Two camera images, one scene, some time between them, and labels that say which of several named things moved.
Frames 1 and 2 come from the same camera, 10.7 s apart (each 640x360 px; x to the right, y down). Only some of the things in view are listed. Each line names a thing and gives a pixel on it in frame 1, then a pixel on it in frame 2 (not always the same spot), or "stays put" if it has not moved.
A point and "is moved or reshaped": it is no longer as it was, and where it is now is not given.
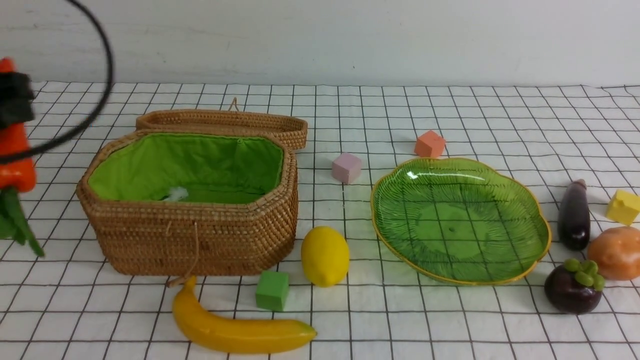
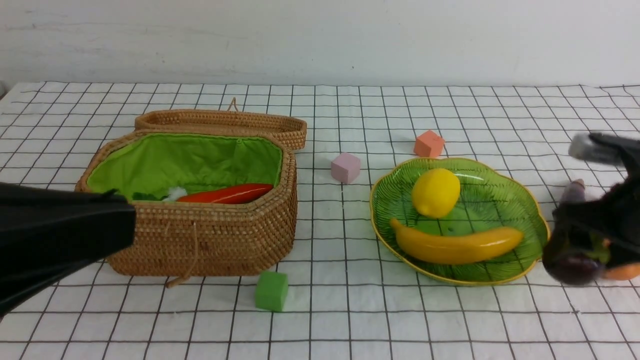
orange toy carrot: [16, 178] -> [228, 194]
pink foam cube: [346, 168] stays put
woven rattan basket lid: [293, 129] stays put
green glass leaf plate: [459, 221] stays put
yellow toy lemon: [325, 256] -> [435, 192]
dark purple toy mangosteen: [574, 287] is moved or reshaped
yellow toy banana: [246, 336] -> [455, 250]
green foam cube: [272, 290] stays put
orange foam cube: [429, 144] stays put
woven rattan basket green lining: [209, 169] stays put
